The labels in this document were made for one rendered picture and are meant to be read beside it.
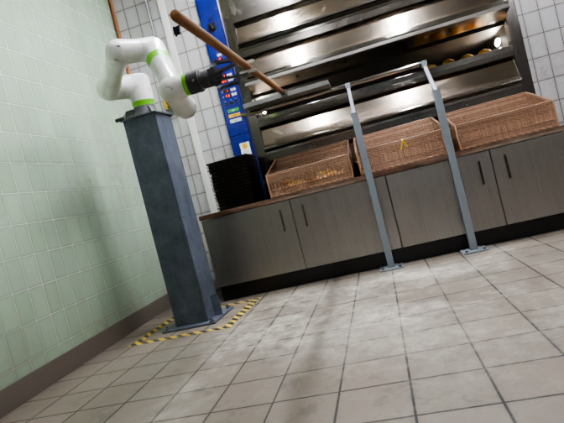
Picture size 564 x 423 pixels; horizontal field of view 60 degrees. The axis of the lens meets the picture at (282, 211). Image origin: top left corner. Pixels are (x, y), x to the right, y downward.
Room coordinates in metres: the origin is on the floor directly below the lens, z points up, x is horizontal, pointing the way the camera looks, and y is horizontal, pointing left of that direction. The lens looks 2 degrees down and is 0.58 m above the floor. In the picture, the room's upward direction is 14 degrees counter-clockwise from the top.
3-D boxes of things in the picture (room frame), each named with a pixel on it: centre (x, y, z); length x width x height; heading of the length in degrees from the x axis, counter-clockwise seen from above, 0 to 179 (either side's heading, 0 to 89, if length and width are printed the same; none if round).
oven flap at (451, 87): (3.46, -0.87, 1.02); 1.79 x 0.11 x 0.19; 78
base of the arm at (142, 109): (2.83, 0.67, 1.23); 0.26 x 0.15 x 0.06; 76
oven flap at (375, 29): (3.46, -0.87, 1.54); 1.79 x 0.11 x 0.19; 78
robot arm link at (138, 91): (2.81, 0.63, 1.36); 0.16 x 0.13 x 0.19; 118
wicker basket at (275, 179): (3.34, -0.27, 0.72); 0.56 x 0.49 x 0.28; 79
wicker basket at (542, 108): (3.07, -1.43, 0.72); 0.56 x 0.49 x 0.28; 77
